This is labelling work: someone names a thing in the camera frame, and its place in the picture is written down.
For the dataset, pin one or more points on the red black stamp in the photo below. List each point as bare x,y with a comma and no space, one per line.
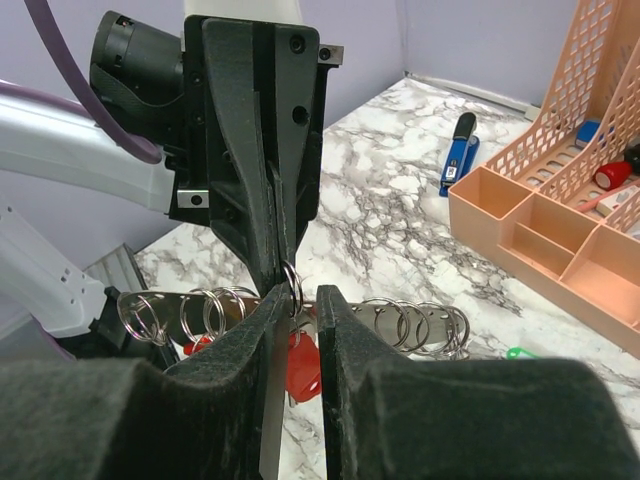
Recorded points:
613,175

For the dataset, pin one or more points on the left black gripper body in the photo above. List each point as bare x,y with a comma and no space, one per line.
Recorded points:
155,85

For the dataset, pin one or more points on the red handled key organizer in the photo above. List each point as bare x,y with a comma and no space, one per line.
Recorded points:
201,317

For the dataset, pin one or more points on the blue stapler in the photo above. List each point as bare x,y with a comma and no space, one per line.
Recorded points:
462,152

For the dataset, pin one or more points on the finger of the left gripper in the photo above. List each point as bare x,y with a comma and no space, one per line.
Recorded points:
297,163
228,55

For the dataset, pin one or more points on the peach plastic desk organizer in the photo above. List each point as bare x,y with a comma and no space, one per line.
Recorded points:
518,209

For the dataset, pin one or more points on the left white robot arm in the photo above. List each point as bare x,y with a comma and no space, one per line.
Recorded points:
78,142

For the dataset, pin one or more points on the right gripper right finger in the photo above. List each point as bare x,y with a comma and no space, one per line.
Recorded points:
389,417

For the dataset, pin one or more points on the blue stamp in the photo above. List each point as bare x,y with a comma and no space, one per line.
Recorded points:
586,132

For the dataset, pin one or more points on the green key tag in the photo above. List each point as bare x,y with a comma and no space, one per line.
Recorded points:
519,353

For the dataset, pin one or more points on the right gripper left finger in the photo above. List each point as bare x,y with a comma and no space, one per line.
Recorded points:
215,415

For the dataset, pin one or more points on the pink pencil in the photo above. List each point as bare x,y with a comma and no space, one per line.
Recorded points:
591,204

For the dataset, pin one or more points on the red key tag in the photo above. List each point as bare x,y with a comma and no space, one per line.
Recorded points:
303,378

